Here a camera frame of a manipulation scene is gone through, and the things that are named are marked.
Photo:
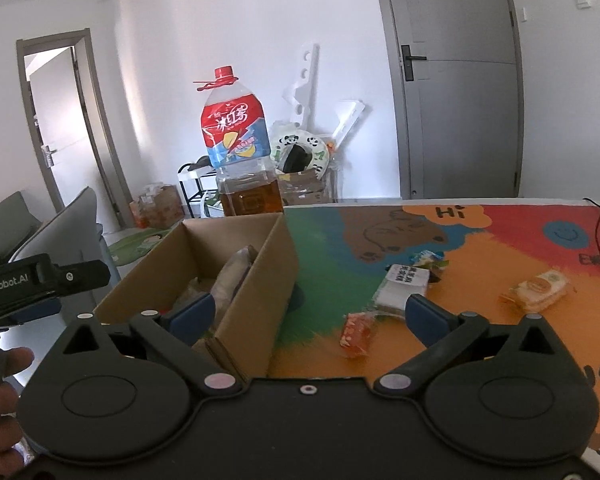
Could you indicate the black shoe rack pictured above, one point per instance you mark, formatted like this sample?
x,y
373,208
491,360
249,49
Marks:
x,y
197,181

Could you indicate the white snack pack black label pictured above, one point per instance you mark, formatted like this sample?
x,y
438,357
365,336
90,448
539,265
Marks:
x,y
400,283

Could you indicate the grey door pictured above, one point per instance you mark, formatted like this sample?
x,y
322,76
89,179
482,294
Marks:
x,y
460,123

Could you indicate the black door handle lock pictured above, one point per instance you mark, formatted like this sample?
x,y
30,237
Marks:
x,y
408,61

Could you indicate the white foam packing piece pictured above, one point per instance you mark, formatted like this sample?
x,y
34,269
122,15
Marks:
x,y
299,95

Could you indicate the white Runfu cake package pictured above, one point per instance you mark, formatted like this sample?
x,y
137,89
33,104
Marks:
x,y
225,286

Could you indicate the green candy wrapper snack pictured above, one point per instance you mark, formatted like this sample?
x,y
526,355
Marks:
x,y
429,260

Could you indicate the grey sofa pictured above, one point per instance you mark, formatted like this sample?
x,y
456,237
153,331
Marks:
x,y
72,236

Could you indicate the orange label rice cracker pack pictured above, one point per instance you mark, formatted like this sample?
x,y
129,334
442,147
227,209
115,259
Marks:
x,y
538,293

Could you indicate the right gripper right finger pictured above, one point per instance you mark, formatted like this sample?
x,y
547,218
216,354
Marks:
x,y
428,322

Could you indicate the orange printed carton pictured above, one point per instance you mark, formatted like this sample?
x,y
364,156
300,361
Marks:
x,y
158,207

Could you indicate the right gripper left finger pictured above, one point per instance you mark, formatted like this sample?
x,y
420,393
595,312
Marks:
x,y
192,320

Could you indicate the large iced tea bottle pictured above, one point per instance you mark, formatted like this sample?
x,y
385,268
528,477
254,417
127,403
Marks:
x,y
234,129

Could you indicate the panda print round cushion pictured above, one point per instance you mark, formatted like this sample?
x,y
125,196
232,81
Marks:
x,y
297,151

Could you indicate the small red orange snack packet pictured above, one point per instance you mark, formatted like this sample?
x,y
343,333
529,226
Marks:
x,y
357,334

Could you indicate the brown cardboard box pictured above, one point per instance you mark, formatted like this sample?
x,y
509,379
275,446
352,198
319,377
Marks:
x,y
245,340

